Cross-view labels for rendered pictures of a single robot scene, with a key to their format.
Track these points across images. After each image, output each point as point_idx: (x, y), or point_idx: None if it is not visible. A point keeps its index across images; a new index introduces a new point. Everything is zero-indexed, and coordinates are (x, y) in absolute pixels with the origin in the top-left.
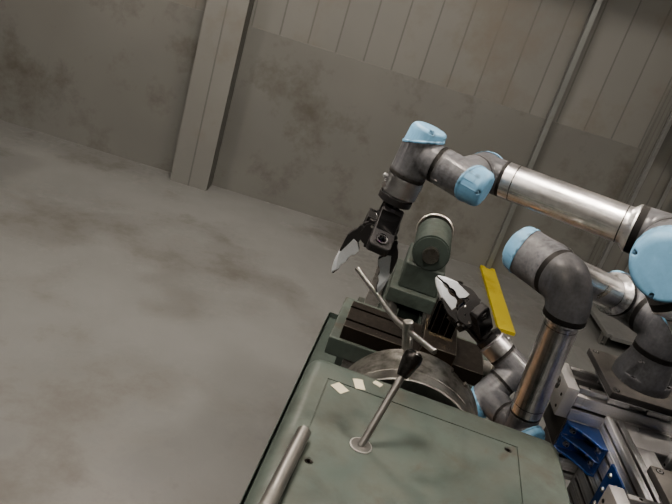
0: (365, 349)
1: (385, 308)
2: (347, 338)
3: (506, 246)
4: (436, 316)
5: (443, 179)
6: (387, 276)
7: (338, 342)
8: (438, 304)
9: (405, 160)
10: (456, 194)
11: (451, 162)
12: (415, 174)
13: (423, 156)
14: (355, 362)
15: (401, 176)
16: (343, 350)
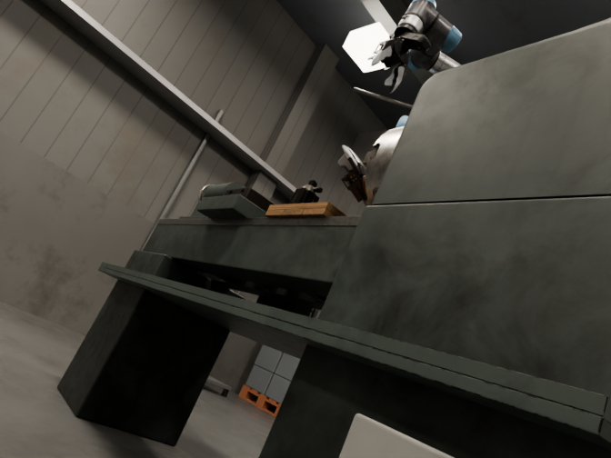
0: (264, 211)
1: (399, 102)
2: (251, 199)
3: (401, 121)
4: (302, 200)
5: (443, 25)
6: (400, 81)
7: (245, 201)
8: (304, 191)
9: (422, 9)
10: (448, 36)
11: (445, 19)
12: (425, 20)
13: (432, 10)
14: (385, 132)
15: (420, 17)
16: (247, 208)
